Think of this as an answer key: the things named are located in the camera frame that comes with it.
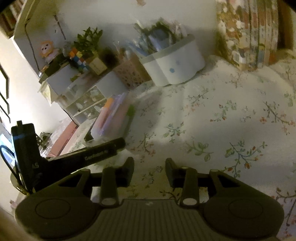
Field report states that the white storage box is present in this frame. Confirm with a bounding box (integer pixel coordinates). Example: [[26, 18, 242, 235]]
[[47, 64, 79, 96]]

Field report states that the pink plush doll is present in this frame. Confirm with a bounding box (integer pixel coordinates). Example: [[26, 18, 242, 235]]
[[40, 40, 61, 64]]

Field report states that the white desktop drawer organizer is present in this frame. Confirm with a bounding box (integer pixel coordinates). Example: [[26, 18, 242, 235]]
[[56, 71, 128, 125]]

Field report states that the clear plastic drawer tray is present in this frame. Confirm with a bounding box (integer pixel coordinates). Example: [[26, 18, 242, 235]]
[[84, 92, 135, 147]]

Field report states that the floral tablecloth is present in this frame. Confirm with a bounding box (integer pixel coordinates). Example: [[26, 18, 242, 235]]
[[60, 55, 296, 239]]

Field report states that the orange cap highlighter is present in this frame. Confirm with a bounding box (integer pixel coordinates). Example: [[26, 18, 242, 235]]
[[91, 96, 115, 140]]

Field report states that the colourful rubik cube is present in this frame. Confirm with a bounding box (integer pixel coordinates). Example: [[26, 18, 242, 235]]
[[69, 48, 89, 73]]

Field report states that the pink book stack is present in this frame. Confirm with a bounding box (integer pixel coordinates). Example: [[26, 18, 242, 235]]
[[47, 120, 78, 158]]

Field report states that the potted green plant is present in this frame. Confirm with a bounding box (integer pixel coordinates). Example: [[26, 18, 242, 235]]
[[73, 27, 118, 76]]

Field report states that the green cap highlighter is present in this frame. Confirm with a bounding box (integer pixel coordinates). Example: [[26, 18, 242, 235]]
[[122, 104, 135, 131]]

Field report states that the white flower-shaped pen holder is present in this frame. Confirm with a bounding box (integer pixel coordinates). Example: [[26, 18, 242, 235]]
[[134, 19, 206, 88]]

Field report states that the stack of cartoon books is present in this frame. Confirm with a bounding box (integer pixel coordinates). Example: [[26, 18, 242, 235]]
[[216, 0, 279, 71]]

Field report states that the pink perforated pen cup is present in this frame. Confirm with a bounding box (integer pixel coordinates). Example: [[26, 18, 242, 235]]
[[114, 58, 151, 89]]

